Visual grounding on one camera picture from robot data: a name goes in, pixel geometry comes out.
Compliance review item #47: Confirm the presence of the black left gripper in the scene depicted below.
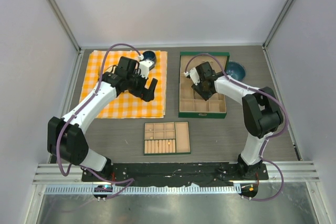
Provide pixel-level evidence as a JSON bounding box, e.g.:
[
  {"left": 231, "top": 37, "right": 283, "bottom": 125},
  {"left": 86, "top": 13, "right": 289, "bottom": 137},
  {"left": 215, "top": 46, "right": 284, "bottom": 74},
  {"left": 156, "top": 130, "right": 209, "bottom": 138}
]
[{"left": 127, "top": 69, "right": 156, "bottom": 102}]

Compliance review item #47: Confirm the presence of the green jewelry tray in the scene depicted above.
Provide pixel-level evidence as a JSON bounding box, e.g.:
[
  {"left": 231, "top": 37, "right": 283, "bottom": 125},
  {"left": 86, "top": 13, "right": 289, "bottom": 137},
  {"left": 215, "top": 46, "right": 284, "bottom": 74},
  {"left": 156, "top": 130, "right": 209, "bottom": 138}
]
[{"left": 143, "top": 122, "right": 191, "bottom": 156}]

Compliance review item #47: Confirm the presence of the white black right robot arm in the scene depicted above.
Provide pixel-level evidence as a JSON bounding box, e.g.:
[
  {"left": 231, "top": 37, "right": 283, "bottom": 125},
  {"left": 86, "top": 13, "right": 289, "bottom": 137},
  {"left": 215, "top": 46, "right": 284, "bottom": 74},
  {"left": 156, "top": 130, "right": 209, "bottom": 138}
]
[{"left": 184, "top": 62, "right": 284, "bottom": 179}]

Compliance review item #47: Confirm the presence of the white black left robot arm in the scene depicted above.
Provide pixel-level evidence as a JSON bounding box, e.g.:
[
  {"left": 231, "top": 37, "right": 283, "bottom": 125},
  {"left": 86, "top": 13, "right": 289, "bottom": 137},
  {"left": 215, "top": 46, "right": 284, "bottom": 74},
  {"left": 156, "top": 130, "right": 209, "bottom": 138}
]
[{"left": 47, "top": 51, "right": 157, "bottom": 182}]

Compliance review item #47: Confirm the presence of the green jewelry box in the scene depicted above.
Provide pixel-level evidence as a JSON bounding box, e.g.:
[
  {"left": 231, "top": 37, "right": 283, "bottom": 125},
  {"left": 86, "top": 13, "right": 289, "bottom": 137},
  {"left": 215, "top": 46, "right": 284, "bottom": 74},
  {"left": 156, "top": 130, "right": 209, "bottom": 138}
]
[{"left": 179, "top": 51, "right": 230, "bottom": 119}]

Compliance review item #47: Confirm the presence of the dark blue ceramic mug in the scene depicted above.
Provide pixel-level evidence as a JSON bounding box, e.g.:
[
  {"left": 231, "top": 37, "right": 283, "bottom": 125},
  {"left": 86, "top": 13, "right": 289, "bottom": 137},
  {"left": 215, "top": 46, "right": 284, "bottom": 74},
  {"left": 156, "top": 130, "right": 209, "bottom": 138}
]
[{"left": 142, "top": 50, "right": 157, "bottom": 64}]

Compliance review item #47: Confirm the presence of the blue ceramic bowl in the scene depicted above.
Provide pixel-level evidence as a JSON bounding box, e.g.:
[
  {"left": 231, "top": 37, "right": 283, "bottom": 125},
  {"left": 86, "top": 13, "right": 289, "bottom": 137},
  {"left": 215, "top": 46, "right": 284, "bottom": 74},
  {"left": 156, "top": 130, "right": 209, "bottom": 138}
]
[{"left": 226, "top": 61, "right": 246, "bottom": 81}]

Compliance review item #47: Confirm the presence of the yellow white checkered cloth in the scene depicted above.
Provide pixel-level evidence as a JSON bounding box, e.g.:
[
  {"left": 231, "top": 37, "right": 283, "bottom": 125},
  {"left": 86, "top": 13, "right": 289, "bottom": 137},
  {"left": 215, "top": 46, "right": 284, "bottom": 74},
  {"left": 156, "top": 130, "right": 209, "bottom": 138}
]
[{"left": 79, "top": 50, "right": 167, "bottom": 119}]

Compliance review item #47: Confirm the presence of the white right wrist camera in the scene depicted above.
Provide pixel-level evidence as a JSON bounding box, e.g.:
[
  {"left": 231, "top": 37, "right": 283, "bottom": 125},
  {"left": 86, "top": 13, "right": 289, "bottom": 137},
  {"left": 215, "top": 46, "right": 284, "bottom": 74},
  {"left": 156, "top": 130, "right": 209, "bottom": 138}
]
[{"left": 183, "top": 68, "right": 201, "bottom": 86}]

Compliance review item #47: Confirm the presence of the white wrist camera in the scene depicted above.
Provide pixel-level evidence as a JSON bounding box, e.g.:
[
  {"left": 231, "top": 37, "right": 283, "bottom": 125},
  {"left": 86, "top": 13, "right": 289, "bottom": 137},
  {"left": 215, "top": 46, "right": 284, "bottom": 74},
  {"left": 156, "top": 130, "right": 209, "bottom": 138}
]
[
  {"left": 183, "top": 68, "right": 201, "bottom": 86},
  {"left": 138, "top": 54, "right": 155, "bottom": 79}
]

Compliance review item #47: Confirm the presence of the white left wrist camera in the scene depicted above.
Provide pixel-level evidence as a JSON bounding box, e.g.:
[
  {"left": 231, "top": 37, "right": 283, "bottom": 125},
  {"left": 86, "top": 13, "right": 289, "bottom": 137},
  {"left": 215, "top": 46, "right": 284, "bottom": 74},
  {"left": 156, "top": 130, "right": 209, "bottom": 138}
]
[{"left": 138, "top": 54, "right": 155, "bottom": 79}]

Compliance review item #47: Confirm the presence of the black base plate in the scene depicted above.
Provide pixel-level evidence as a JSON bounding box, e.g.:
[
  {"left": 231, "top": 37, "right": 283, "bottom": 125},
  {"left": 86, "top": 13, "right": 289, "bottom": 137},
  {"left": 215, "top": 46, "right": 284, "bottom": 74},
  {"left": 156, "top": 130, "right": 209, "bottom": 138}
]
[{"left": 81, "top": 162, "right": 269, "bottom": 187}]

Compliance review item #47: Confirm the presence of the aluminium front rail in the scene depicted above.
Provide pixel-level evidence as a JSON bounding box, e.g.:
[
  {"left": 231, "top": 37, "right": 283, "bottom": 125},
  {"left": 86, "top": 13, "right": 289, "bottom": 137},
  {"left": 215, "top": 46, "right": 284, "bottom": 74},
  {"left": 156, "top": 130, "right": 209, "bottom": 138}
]
[{"left": 33, "top": 161, "right": 319, "bottom": 198}]

